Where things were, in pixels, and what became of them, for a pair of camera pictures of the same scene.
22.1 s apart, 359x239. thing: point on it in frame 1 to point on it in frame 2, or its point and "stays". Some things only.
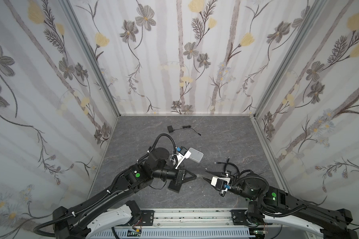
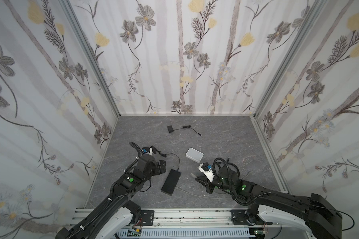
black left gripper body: x=177 y=179 to x=160 y=166
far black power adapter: x=170 y=129 stays
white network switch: x=195 y=155 stays
